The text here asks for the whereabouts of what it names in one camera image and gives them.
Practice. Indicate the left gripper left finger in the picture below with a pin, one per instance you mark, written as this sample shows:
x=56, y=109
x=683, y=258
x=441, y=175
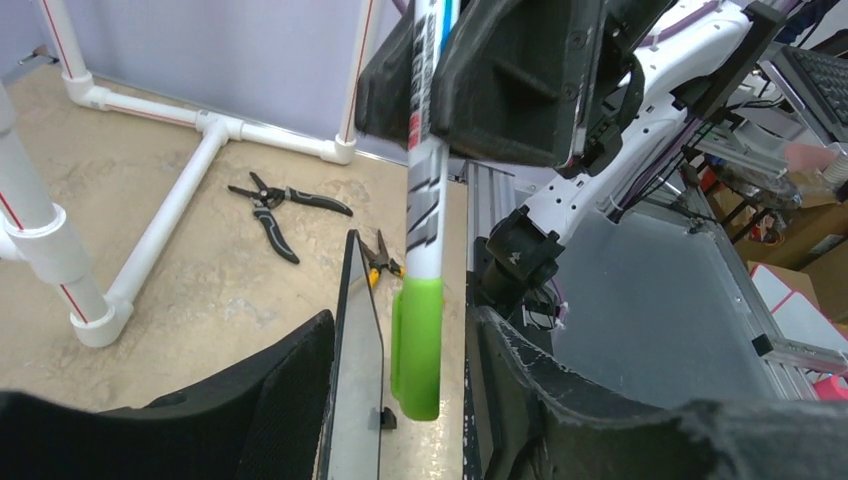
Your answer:
x=260, y=418

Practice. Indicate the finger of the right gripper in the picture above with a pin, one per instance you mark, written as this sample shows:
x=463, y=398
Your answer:
x=515, y=78
x=382, y=105

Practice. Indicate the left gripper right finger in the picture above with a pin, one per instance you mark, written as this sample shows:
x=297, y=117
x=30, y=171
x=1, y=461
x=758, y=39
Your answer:
x=536, y=419

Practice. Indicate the white whiteboard marker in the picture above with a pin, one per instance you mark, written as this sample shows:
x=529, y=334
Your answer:
x=427, y=154

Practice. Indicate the small black-framed whiteboard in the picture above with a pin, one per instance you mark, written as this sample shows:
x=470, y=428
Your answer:
x=356, y=416

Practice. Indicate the green marker cap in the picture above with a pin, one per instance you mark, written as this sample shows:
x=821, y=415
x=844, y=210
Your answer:
x=416, y=339

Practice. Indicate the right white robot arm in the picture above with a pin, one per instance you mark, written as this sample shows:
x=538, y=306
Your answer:
x=605, y=93

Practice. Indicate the yellow-handled pliers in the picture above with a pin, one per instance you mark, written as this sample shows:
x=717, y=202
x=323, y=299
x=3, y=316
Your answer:
x=380, y=260

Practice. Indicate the white PVC pipe frame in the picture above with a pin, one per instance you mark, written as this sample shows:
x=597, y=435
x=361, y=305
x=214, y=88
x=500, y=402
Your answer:
x=216, y=288

